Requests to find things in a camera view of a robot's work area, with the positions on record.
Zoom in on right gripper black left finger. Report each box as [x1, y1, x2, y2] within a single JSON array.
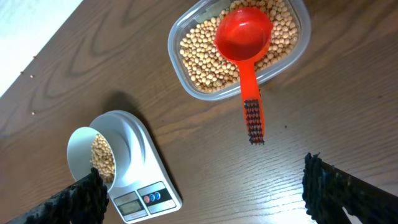
[[7, 167, 109, 224]]

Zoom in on clear plastic soybean container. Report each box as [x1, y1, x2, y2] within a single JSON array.
[[168, 0, 311, 101]]

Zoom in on white digital kitchen scale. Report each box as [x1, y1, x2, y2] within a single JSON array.
[[90, 110, 182, 223]]

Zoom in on soybeans in bowl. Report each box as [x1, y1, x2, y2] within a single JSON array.
[[90, 134, 116, 183]]

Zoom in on grey bowl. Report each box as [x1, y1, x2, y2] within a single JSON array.
[[67, 127, 130, 191]]

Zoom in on orange measuring scoop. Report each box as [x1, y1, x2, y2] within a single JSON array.
[[215, 7, 273, 145]]

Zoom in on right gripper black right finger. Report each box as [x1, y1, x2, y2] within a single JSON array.
[[302, 153, 397, 224]]

